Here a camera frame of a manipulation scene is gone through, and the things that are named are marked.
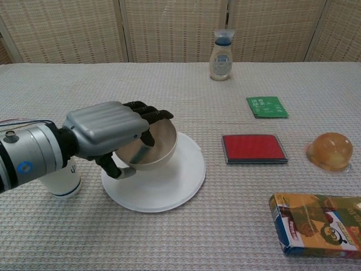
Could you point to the yellow snack box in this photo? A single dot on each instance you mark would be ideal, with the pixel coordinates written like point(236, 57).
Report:
point(318, 226)

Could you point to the amber jelly cup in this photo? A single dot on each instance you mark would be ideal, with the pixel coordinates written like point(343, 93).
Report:
point(329, 152)

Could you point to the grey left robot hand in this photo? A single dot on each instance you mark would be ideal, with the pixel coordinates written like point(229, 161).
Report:
point(107, 127)

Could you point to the red ink stamp pad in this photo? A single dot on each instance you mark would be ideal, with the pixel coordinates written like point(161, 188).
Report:
point(254, 148)

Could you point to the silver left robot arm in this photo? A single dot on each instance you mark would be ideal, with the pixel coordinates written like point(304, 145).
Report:
point(26, 158)

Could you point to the beige bowl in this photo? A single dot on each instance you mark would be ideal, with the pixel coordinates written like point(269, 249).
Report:
point(158, 146)

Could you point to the beige waffle tablecloth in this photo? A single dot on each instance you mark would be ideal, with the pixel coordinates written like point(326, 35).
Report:
point(180, 240)

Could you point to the woven folding screen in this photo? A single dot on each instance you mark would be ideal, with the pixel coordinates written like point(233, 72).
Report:
point(175, 29)

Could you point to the beige bottle with blue cap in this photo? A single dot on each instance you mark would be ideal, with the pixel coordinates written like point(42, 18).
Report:
point(220, 60)

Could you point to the green sachet packet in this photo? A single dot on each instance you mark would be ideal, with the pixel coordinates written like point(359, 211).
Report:
point(266, 106)

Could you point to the white paper plate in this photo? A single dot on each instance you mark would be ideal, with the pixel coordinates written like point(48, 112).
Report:
point(169, 186)

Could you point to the white paper cup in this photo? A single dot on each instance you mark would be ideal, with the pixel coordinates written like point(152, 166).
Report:
point(66, 180)

